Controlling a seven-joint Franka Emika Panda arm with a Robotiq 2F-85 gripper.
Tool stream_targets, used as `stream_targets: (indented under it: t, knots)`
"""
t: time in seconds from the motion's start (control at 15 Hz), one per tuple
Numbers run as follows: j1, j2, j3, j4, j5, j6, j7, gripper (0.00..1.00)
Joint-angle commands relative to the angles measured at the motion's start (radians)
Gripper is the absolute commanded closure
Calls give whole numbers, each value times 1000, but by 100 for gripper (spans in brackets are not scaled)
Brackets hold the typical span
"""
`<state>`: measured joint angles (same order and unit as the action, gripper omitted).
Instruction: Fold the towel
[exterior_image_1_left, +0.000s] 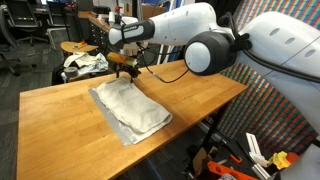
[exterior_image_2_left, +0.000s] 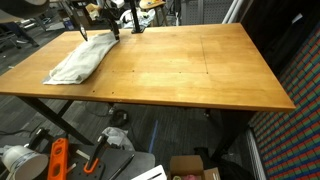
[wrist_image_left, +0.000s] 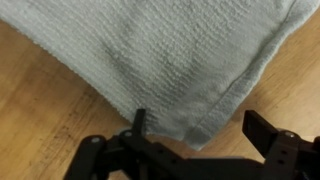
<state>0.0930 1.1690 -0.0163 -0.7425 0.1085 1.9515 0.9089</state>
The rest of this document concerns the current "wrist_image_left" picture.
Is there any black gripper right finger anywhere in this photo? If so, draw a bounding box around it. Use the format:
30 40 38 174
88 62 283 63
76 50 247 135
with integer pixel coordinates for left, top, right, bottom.
242 109 320 180

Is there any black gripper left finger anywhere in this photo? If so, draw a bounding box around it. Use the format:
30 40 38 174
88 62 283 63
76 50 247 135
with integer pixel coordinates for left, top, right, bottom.
63 108 188 180

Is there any white woven towel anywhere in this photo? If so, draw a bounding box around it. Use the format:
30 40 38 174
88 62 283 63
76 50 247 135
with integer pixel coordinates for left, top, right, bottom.
0 0 320 151

